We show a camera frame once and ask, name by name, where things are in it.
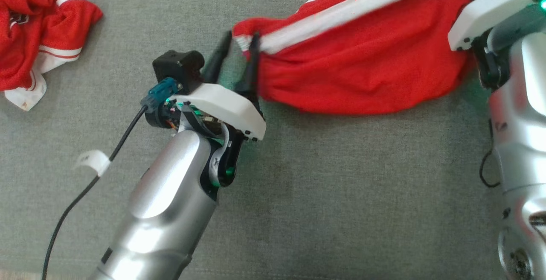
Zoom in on red shorts with white stripe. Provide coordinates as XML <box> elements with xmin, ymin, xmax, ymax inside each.
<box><xmin>232</xmin><ymin>0</ymin><xmax>477</xmax><ymax>116</ymax></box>

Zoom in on red jersey with white trim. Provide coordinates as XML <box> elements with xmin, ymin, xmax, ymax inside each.
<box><xmin>0</xmin><ymin>0</ymin><xmax>104</xmax><ymax>112</ymax></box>

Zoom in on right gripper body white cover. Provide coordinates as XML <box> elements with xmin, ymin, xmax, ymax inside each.
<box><xmin>448</xmin><ymin>0</ymin><xmax>546</xmax><ymax>91</ymax></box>

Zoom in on white cable tag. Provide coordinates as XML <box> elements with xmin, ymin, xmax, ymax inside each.
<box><xmin>75</xmin><ymin>149</ymin><xmax>111</xmax><ymax>177</ymax></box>

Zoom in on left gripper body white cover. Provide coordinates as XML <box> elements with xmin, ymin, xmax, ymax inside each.
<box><xmin>145</xmin><ymin>83</ymin><xmax>267</xmax><ymax>188</ymax></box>

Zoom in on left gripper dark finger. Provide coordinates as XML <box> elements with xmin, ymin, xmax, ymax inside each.
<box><xmin>202</xmin><ymin>30</ymin><xmax>233</xmax><ymax>85</ymax></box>
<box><xmin>234</xmin><ymin>32</ymin><xmax>261</xmax><ymax>106</ymax></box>

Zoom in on grey sofa seat cushion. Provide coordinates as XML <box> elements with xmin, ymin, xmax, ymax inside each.
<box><xmin>0</xmin><ymin>0</ymin><xmax>546</xmax><ymax>280</ymax></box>

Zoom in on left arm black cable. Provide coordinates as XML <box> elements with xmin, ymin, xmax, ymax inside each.
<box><xmin>41</xmin><ymin>105</ymin><xmax>148</xmax><ymax>280</ymax></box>

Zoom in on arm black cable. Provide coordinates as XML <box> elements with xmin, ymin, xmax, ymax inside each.
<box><xmin>41</xmin><ymin>105</ymin><xmax>148</xmax><ymax>280</ymax></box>
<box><xmin>479</xmin><ymin>118</ymin><xmax>502</xmax><ymax>189</ymax></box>

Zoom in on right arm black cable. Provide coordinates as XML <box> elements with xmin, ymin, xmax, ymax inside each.
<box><xmin>479</xmin><ymin>118</ymin><xmax>502</xmax><ymax>189</ymax></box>

